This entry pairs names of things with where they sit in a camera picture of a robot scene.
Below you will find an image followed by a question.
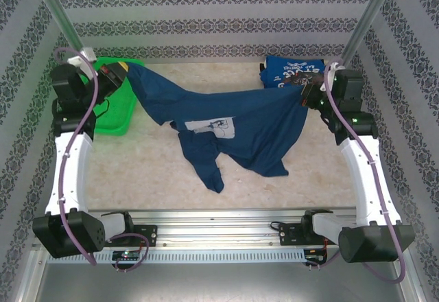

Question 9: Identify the left aluminium frame post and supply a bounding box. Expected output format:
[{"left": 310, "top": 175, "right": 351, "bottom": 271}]
[{"left": 29, "top": 0, "right": 88, "bottom": 54}]

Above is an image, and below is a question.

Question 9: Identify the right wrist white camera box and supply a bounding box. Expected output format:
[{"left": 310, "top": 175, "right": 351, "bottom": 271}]
[{"left": 320, "top": 62, "right": 339, "bottom": 93}]

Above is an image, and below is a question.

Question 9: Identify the aluminium frame post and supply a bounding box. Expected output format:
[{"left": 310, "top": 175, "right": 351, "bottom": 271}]
[
  {"left": 337, "top": 0, "right": 401, "bottom": 68},
  {"left": 29, "top": 0, "right": 88, "bottom": 54}
]

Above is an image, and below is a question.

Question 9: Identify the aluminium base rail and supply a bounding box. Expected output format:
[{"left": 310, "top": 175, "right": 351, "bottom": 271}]
[{"left": 32, "top": 207, "right": 409, "bottom": 250}]

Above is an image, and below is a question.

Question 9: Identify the dark blue t-shirt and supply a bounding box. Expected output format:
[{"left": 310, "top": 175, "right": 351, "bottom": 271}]
[{"left": 127, "top": 64, "right": 309, "bottom": 195}]

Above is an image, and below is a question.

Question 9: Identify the right aluminium frame post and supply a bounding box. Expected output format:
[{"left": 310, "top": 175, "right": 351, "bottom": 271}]
[{"left": 337, "top": 0, "right": 401, "bottom": 68}]

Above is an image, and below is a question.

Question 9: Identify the folded blue printed t-shirt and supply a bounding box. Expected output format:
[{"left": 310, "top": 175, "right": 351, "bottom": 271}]
[{"left": 259, "top": 55, "right": 327, "bottom": 90}]

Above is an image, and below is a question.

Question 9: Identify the grey sheet metal tray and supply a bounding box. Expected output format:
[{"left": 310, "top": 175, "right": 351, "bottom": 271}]
[{"left": 13, "top": 248, "right": 426, "bottom": 302}]

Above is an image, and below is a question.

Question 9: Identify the slotted grey cable duct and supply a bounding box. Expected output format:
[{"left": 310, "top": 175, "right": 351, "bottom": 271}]
[{"left": 46, "top": 248, "right": 307, "bottom": 265}]

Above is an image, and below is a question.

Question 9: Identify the green plastic basket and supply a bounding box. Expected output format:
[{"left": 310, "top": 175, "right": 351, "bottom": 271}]
[{"left": 91, "top": 57, "right": 145, "bottom": 137}]

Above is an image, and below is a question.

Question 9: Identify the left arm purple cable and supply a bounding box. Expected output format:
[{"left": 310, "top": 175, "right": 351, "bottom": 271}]
[{"left": 54, "top": 48, "right": 150, "bottom": 272}]

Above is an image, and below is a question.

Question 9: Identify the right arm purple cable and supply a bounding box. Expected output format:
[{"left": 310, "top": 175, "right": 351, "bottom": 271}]
[{"left": 305, "top": 60, "right": 407, "bottom": 284}]

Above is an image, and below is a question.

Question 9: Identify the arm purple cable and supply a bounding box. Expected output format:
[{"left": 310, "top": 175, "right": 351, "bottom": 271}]
[
  {"left": 54, "top": 48, "right": 150, "bottom": 272},
  {"left": 305, "top": 60, "right": 407, "bottom": 284}
]

